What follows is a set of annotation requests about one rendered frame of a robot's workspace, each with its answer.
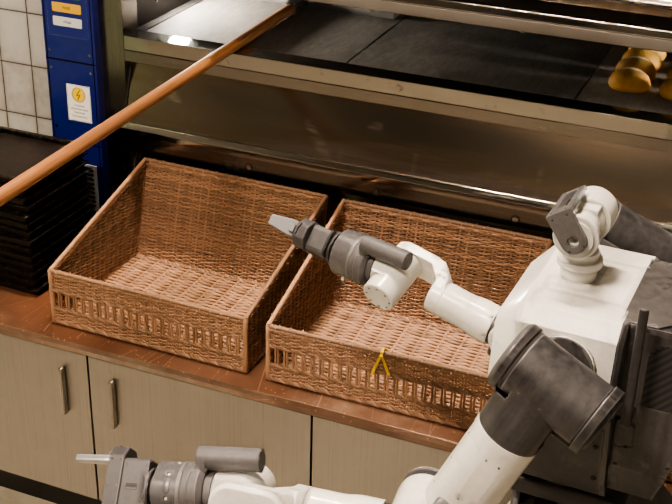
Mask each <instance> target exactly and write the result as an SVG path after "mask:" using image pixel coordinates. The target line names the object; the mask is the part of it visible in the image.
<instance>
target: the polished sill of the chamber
mask: <svg viewBox="0 0 672 504"><path fill-rule="evenodd" d="M223 45H224V44H221V43H215V42H209V41H203V40H196V39H190V38H184V37H177V36H171V35H165V34H159V33H152V32H146V31H140V30H134V31H132V32H130V33H128V34H126V35H124V49H125V50H129V51H135V52H141V53H147V54H153V55H159V56H165V57H171V58H177V59H183V60H189V61H195V62H198V61H199V60H201V59H203V58H204V57H206V56H207V55H209V54H210V53H212V52H213V51H215V50H217V49H218V48H220V47H221V46H223ZM216 65H219V66H225V67H231V68H237V69H243V70H249V71H255V72H261V73H267V74H273V75H279V76H285V77H291V78H297V79H303V80H309V81H315V82H322V83H328V84H334V85H340V86H346V87H352V88H358V89H364V90H370V91H376V92H382V93H388V94H394V95H400V96H406V97H412V98H418V99H424V100H430V101H436V102H442V103H448V104H454V105H460V106H466V107H472V108H478V109H484V110H490V111H496V112H502V113H508V114H514V115H520V116H526V117H532V118H538V119H544V120H550V121H556V122H562V123H568V124H574V125H580V126H586V127H592V128H598V129H604V130H610V131H616V132H622V133H628V134H634V135H640V136H646V137H652V138H658V139H664V140H670V141H672V115H666V114H660V113H654V112H647V111H641V110H635V109H629V108H622V107H616V106H610V105H604V104H597V103H591V102H585V101H579V100H572V99H566V98H560V97H553V96H547V95H541V94H535V93H528V92H522V91H516V90H510V89H503V88H497V87H491V86H485V85H478V84H472V83H466V82H459V81H453V80H447V79H441V78H434V77H428V76H422V75H416V74H409V73H403V72H397V71H391V70H384V69H378V68H372V67H365V66H359V65H353V64H347V63H340V62H334V61H328V60H322V59H315V58H309V57H303V56H297V55H290V54H284V53H278V52H271V51H265V50H259V49H253V48H246V47H242V48H240V49H239V50H237V51H236V52H234V53H233V54H231V55H230V56H228V57H227V58H225V59H224V60H222V61H221V62H219V63H218V64H216Z"/></svg>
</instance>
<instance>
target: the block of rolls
mask: <svg viewBox="0 0 672 504"><path fill-rule="evenodd" d="M666 55H667V53H666V52H661V51H654V50H647V49H640V48H633V47H629V48H628V51H626V52H625V54H624V55H623V57H622V60H620V61H619V63H618V64H617V66H616V68H615V71H614V72H613V73H612V74H611V76H610V78H609V85H610V87H611V88H612V89H614V90H617V91H621V92H627V93H644V92H647V91H648V90H649V88H650V86H651V82H650V81H651V80H653V79H654V78H655V76H656V71H658V70H659V69H660V67H661V65H662V63H661V61H663V60H664V59H665V58H666ZM659 93H660V95H661V97H662V98H664V99H667V100H670V101H672V69H671V70H670V72H669V73H668V75H667V80H665V81H664V82H663V83H662V85H661V86H660V89H659Z"/></svg>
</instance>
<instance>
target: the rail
mask: <svg viewBox="0 0 672 504"><path fill-rule="evenodd" d="M384 1H392V2H399V3H406V4H413V5H420V6H427V7H434V8H442V9H449V10H456V11H463V12H470V13H477V14H485V15H492V16H499V17H506V18H513V19H520V20H527V21H535V22H542V23H549V24H556V25H563V26H570V27H577V28H585V29H592V30H599V31H606V32H613V33H620V34H628V35H635V36H642V37H649V38H656V39H663V40H670V41H672V30H668V29H661V28H653V27H646V26H639V25H631V24H624V23H617V22H610V21H602V20H595V19H588V18H580V17H573V16H566V15H558V14H551V13H544V12H537V11H529V10H522V9H515V8H507V7H500V6H493V5H485V4H478V3H471V2H464V1H456V0H384Z"/></svg>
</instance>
